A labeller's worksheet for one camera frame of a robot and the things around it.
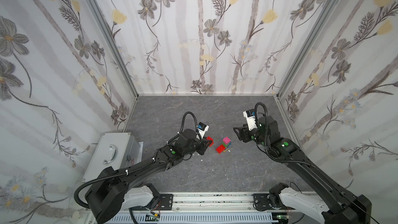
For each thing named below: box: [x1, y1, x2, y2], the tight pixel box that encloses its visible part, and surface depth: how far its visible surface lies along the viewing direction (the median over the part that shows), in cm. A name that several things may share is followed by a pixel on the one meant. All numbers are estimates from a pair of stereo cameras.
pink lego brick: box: [222, 136, 232, 145], surface depth 86 cm
